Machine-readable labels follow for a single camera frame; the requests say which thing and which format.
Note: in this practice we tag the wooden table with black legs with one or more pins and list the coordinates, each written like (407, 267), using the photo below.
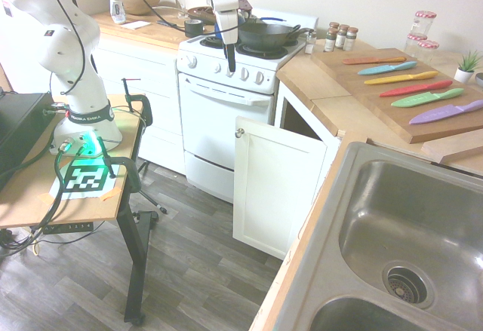
(35, 210)

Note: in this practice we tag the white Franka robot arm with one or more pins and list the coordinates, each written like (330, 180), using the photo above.
(77, 93)

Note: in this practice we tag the glass salt shaker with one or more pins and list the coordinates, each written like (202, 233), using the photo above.
(310, 42)

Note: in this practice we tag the teal knife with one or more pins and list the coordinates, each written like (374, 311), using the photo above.
(385, 69)

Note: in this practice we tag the orange knife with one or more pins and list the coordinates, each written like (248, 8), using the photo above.
(373, 60)

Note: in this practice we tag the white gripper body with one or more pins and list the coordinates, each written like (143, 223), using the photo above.
(228, 25)

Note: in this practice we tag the wooden fruit bowl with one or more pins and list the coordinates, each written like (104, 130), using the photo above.
(137, 6)

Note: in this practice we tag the metal cabinet door knob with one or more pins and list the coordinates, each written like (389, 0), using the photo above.
(239, 132)

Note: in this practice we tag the purple knife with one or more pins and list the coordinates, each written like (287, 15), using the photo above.
(441, 114)

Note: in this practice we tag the black control box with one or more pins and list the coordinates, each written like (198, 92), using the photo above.
(19, 127)

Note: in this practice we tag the green knife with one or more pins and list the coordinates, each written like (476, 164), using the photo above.
(422, 99)

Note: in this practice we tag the black pen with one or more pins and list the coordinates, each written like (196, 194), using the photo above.
(167, 24)

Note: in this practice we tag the clear drinking glass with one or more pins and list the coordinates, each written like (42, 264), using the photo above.
(180, 5)

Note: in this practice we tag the black wok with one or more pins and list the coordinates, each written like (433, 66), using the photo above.
(264, 35)

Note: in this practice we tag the large wooden cutting board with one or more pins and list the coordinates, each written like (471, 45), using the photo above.
(351, 82)

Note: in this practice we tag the white base cabinet frame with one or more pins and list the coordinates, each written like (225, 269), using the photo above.
(333, 154)

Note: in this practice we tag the stainless steel double sink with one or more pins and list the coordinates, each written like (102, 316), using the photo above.
(407, 210)

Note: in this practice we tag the narrow wooden board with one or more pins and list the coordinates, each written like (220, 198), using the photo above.
(453, 152)

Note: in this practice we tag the printed black-white marker sheet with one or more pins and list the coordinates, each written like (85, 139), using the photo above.
(85, 180)

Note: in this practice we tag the white kitchen stove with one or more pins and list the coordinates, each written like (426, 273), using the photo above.
(222, 127)

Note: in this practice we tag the white drawer cabinets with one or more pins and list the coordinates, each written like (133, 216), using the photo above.
(151, 93)

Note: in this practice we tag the small potted green plant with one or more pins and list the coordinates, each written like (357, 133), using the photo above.
(465, 69)

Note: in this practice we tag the brown dish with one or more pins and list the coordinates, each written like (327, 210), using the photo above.
(200, 13)

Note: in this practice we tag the spice jar brown lid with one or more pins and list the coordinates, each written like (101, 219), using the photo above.
(330, 38)
(351, 40)
(341, 37)

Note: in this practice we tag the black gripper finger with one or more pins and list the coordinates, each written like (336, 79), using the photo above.
(234, 59)
(229, 57)

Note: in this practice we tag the black screw clamp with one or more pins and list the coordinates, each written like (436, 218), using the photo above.
(139, 101)
(130, 172)

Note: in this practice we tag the white cabinet door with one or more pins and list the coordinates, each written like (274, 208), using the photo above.
(279, 187)

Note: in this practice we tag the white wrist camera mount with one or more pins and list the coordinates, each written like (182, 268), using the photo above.
(224, 2)

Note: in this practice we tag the black tape roll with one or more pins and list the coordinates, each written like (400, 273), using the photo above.
(194, 28)

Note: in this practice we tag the yellow knife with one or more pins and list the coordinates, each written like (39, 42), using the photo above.
(400, 78)

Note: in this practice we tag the black camera stand leg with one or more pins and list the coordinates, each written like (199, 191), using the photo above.
(149, 195)

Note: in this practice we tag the white notepad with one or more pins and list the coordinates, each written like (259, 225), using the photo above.
(136, 25)

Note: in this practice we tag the red knife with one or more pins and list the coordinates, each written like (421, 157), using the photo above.
(411, 89)

